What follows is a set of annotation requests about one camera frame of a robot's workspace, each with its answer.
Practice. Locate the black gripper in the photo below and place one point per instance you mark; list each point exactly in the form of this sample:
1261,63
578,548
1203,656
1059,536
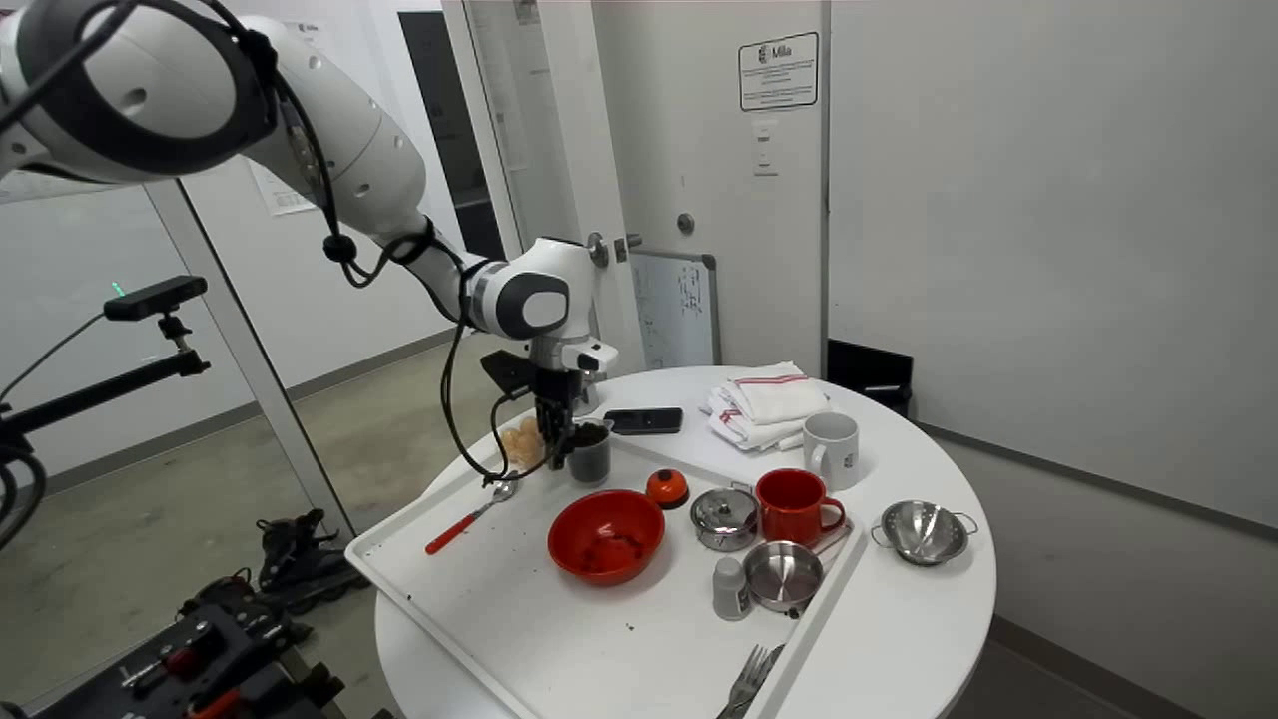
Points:
557,396

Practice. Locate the grey jar of beans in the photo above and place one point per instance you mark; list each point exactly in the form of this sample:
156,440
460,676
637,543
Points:
592,453

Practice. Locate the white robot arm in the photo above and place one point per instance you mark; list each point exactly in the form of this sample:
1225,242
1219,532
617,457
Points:
151,91

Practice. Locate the red bowl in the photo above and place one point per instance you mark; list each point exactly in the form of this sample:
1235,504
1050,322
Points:
605,536

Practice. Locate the small steel bowl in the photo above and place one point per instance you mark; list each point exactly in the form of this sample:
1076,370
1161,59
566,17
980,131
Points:
786,579

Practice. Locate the yellow bread bun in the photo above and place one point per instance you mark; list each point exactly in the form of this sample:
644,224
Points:
525,447

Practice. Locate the white plastic tray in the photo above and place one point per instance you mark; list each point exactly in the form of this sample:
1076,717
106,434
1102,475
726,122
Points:
544,647

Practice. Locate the metal strainer cup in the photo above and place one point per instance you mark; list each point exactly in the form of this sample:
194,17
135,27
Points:
726,521

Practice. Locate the white folded cloth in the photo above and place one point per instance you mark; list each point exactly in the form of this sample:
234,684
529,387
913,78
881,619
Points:
765,411

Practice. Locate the white salt shaker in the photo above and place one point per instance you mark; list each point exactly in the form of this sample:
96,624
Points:
727,589

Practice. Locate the red mug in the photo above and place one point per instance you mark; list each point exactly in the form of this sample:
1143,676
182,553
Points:
795,504

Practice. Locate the white mug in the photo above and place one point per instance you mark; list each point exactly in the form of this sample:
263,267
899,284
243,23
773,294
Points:
831,451

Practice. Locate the metal cutlery at tray edge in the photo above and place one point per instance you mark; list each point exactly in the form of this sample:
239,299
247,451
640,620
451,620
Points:
747,683

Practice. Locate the black box on floor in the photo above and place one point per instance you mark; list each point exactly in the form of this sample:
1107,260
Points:
874,372

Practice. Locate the white door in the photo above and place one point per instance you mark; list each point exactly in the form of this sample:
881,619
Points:
705,179

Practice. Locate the round white table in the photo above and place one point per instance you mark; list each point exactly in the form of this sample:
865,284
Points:
899,640

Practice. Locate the black toolbox on floor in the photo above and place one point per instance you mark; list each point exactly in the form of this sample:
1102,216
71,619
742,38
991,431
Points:
234,647

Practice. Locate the white door sign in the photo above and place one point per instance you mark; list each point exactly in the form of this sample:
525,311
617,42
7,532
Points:
779,74

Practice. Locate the red handled metal spoon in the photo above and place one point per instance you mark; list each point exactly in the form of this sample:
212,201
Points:
495,497

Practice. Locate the metal door handle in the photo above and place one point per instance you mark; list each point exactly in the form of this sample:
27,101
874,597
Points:
609,255

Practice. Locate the steel bowl with handles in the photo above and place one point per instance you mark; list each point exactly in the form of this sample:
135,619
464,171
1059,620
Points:
925,532

